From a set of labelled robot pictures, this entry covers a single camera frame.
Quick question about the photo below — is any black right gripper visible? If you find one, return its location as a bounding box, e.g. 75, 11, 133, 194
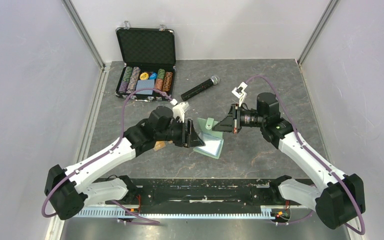
212, 103, 266, 134

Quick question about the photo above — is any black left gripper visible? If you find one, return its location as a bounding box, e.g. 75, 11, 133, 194
155, 118, 205, 148

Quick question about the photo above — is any green card holder wallet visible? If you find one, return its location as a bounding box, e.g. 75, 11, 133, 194
193, 117, 224, 159

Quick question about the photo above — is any clear acrylic card tray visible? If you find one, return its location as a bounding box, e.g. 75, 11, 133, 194
155, 117, 192, 148

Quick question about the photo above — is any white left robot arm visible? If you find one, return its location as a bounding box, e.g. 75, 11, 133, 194
41, 102, 204, 220

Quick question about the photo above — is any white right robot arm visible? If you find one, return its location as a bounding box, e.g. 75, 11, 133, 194
212, 92, 366, 235

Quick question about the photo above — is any orange credit card stack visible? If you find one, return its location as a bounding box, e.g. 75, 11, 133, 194
153, 141, 173, 151

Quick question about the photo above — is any blue playing card deck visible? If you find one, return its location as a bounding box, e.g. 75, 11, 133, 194
136, 79, 155, 96

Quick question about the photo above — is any black handheld microphone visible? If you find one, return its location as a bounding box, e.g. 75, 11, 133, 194
180, 75, 220, 102

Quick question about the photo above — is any black poker chip case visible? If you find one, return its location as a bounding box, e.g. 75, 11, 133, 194
115, 20, 177, 102

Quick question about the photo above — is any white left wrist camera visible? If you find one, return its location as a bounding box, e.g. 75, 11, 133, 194
169, 98, 190, 123

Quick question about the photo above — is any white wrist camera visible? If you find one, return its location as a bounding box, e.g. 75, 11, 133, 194
231, 82, 248, 107
169, 98, 190, 123

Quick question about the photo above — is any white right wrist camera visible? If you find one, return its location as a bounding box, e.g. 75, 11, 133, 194
231, 82, 248, 107

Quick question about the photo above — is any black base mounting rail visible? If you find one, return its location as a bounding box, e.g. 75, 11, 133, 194
94, 177, 337, 215

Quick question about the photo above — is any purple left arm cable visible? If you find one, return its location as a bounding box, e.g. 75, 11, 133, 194
41, 87, 173, 226

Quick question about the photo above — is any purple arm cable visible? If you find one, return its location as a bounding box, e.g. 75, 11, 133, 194
41, 87, 173, 226
244, 75, 367, 236

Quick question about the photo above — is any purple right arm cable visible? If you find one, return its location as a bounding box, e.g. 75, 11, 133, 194
244, 75, 367, 236

